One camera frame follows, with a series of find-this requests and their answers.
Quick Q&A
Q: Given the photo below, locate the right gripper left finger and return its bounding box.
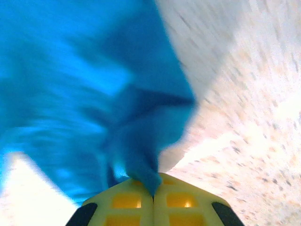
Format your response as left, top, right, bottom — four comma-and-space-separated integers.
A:
67, 178, 155, 226

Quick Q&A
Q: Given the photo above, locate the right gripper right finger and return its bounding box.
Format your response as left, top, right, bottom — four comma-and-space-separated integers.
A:
152, 173, 245, 226

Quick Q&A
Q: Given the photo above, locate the blue t-shirt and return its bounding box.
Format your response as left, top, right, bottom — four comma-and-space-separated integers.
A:
0, 0, 198, 206

